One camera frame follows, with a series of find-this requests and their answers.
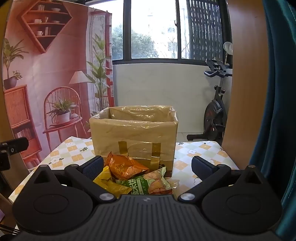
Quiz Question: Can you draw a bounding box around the teal curtain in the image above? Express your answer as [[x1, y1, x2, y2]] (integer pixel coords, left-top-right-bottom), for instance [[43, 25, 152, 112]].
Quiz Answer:
[[248, 0, 296, 241]]

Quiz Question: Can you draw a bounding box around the green snack packet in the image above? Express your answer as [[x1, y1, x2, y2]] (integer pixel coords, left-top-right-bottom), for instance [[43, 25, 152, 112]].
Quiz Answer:
[[115, 167, 174, 195]]

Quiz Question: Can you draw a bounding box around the yellow snack packet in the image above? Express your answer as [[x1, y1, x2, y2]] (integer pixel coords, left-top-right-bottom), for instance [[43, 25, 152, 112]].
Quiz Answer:
[[93, 166, 133, 199]]

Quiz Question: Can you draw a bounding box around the orange snack packet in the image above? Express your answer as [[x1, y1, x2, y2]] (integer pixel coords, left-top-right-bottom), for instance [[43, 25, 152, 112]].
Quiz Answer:
[[104, 152, 150, 181]]

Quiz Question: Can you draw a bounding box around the brown wooden board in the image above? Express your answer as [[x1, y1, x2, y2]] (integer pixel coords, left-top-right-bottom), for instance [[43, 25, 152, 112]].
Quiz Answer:
[[221, 0, 275, 171]]

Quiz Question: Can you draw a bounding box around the plastic-lined cardboard box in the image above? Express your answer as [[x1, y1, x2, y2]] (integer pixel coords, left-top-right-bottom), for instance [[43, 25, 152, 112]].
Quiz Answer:
[[89, 105, 179, 172]]

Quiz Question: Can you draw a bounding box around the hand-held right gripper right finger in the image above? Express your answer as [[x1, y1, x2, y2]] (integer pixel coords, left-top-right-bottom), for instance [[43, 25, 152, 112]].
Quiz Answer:
[[178, 156, 267, 205]]

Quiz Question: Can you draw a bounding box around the checkered flower tablecloth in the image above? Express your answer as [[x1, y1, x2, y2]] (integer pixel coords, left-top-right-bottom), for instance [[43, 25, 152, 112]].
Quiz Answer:
[[9, 137, 240, 202]]

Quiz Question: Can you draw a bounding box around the black exercise bike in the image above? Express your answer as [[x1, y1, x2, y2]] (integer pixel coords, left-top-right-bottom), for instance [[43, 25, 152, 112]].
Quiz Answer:
[[187, 59, 233, 142]]

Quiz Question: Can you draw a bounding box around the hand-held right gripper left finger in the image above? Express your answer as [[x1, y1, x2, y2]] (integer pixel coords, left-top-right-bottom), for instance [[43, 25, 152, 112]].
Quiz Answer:
[[29, 156, 117, 205]]

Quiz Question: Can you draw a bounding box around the printed room backdrop cloth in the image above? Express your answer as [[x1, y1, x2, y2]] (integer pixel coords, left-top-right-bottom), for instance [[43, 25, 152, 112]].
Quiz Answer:
[[2, 0, 115, 172]]

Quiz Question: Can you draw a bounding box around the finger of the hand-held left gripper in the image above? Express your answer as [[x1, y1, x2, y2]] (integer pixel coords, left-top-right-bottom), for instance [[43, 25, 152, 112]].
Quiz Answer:
[[0, 137, 29, 171]]

